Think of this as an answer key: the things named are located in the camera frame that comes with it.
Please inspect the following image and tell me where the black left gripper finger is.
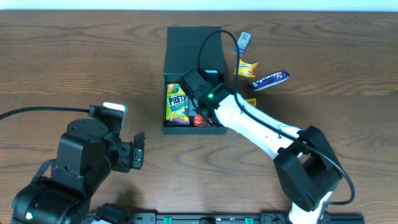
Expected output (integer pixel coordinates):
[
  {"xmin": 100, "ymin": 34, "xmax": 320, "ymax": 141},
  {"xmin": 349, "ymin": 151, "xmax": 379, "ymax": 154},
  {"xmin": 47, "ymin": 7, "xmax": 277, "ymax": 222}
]
[
  {"xmin": 131, "ymin": 147, "xmax": 144, "ymax": 170},
  {"xmin": 133, "ymin": 132, "xmax": 146, "ymax": 149}
]

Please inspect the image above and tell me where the left black cable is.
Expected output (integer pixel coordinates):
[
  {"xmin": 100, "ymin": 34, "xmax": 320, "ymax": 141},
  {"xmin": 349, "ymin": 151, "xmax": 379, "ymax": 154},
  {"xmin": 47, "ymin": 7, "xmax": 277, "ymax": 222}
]
[{"xmin": 0, "ymin": 106, "xmax": 91, "ymax": 121}]

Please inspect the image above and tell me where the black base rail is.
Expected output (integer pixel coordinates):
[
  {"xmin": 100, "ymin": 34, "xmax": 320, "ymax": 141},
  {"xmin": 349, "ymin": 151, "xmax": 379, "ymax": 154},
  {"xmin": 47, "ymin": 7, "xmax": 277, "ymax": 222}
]
[{"xmin": 124, "ymin": 213, "xmax": 365, "ymax": 224}]

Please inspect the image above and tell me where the red Hello Panda box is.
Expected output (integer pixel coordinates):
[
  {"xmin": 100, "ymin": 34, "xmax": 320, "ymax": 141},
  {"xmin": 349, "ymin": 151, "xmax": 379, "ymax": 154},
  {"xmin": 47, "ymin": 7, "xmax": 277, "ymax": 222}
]
[{"xmin": 190, "ymin": 115, "xmax": 213, "ymax": 127}]

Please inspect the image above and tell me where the right black cable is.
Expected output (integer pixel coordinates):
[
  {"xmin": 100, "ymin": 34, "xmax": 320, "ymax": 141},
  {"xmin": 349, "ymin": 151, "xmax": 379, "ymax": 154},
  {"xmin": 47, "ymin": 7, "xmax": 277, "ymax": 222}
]
[{"xmin": 197, "ymin": 29, "xmax": 356, "ymax": 206}]

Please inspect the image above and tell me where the black cable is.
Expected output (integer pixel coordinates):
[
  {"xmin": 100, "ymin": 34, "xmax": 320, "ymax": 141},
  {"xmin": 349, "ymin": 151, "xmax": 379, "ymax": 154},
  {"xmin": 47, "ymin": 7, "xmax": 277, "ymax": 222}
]
[
  {"xmin": 0, "ymin": 106, "xmax": 91, "ymax": 121},
  {"xmin": 197, "ymin": 29, "xmax": 356, "ymax": 206}
]

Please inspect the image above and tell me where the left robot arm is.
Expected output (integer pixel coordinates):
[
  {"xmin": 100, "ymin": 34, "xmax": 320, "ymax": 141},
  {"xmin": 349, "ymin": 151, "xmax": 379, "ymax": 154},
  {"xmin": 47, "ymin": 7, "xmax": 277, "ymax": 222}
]
[{"xmin": 11, "ymin": 119, "xmax": 146, "ymax": 223}]

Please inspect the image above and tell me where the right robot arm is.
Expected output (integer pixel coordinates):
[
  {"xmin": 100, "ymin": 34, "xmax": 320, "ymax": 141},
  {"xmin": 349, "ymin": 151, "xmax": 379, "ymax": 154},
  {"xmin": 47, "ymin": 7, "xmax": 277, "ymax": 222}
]
[{"xmin": 182, "ymin": 82, "xmax": 346, "ymax": 223}]

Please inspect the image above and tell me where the small blue candy box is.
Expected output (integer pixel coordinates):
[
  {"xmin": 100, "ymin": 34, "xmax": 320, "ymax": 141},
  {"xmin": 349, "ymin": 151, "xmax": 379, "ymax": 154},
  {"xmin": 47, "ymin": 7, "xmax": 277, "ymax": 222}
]
[{"xmin": 237, "ymin": 31, "xmax": 252, "ymax": 55}]

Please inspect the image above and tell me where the green Pretz snack box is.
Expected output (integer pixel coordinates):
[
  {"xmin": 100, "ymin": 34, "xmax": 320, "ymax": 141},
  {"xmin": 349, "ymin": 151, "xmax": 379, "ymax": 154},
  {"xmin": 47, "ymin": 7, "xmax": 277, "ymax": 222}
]
[{"xmin": 165, "ymin": 83, "xmax": 190, "ymax": 126}]

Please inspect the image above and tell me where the yellow orange snack pouch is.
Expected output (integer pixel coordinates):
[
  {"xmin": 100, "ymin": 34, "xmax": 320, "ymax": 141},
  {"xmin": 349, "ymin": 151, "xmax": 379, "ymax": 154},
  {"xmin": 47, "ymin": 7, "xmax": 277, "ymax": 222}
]
[{"xmin": 246, "ymin": 98, "xmax": 257, "ymax": 107}]

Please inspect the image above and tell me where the small yellow snack packet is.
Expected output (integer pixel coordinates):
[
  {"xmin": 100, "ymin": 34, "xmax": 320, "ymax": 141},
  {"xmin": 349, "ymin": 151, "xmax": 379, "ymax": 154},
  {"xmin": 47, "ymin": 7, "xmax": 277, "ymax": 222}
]
[{"xmin": 233, "ymin": 59, "xmax": 259, "ymax": 78}]

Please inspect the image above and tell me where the dark blue chocolate bar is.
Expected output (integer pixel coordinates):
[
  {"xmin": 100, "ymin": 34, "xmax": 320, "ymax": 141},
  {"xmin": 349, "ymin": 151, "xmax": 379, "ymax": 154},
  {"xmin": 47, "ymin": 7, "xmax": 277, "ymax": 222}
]
[{"xmin": 249, "ymin": 70, "xmax": 290, "ymax": 91}]

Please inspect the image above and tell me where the black gift box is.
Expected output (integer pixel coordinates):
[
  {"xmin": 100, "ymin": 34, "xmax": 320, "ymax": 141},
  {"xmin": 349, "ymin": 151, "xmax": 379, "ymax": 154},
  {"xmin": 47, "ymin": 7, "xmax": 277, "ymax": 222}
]
[{"xmin": 162, "ymin": 26, "xmax": 227, "ymax": 135}]

